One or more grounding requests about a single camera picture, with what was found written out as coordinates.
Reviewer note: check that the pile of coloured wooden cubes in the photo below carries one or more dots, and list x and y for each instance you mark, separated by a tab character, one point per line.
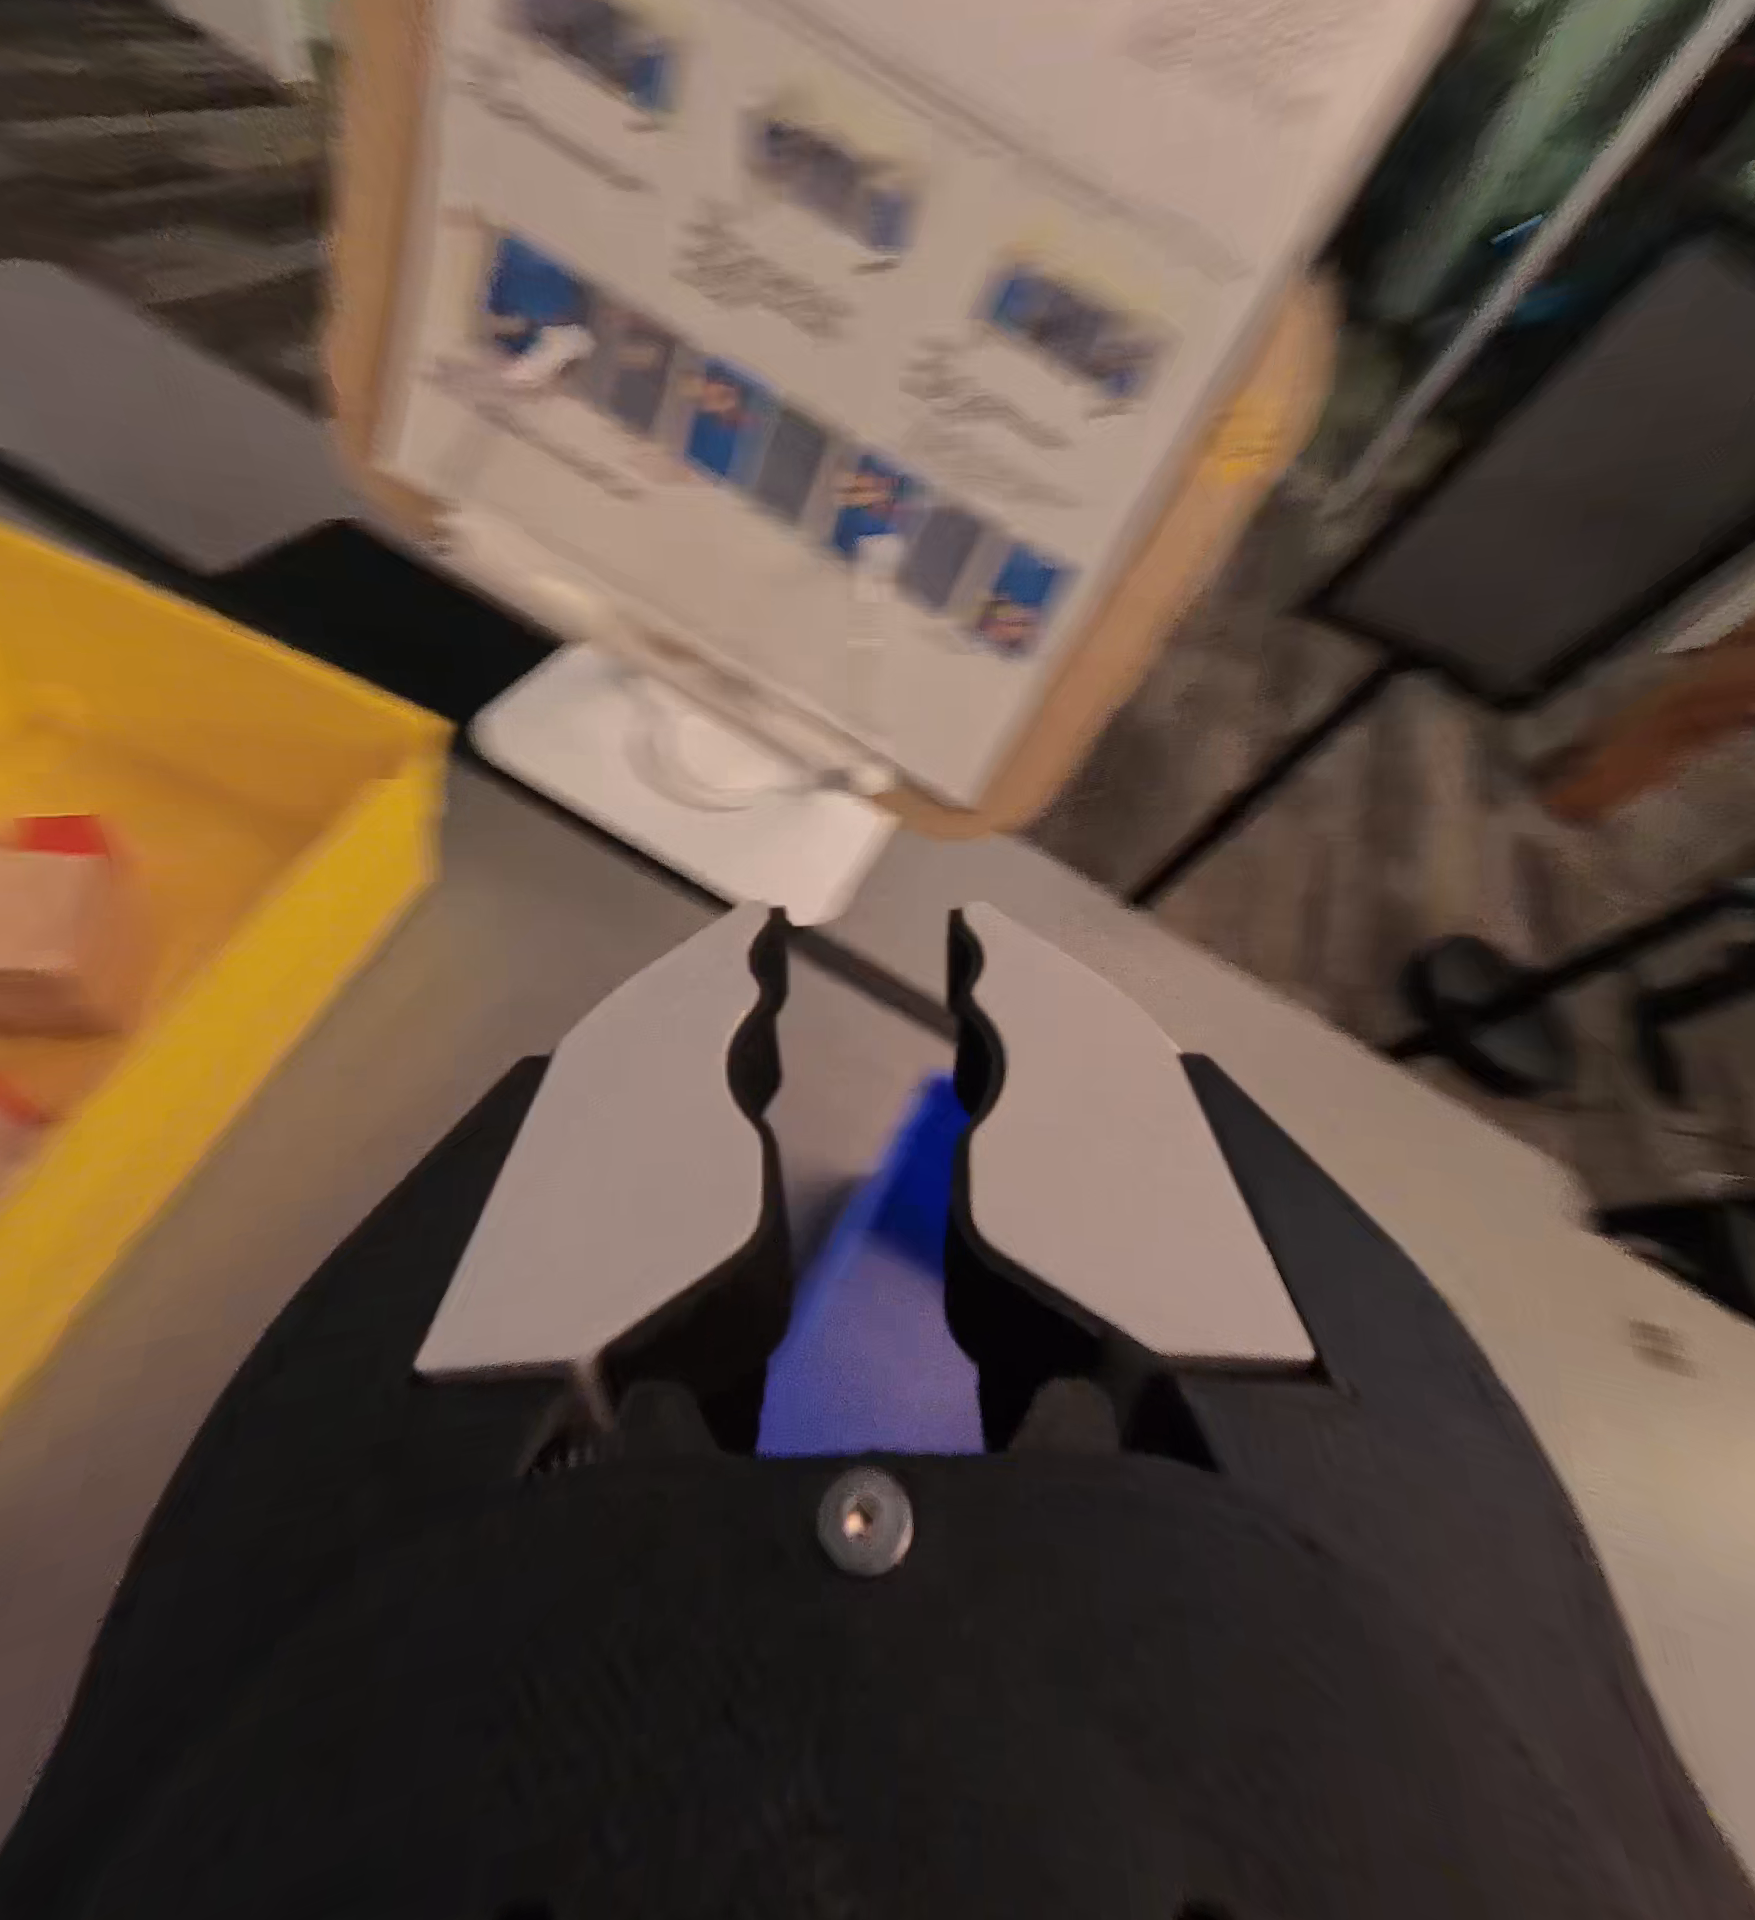
7	930

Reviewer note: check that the white stand base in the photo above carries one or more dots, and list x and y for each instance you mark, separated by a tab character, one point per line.
756	839

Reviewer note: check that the black chair base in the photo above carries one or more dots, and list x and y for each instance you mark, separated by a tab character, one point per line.
1507	1005

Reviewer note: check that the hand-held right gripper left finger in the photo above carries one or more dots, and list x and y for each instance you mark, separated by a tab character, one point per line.
622	1185

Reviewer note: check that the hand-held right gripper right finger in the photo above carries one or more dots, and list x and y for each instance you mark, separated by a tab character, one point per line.
1118	1185

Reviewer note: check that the blue plastic box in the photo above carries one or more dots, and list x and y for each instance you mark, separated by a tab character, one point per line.
870	1320

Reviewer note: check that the yellow plastic box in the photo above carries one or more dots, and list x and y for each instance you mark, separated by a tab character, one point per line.
262	930

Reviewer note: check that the brown board with instruction sheet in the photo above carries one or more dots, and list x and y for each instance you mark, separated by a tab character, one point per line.
848	375

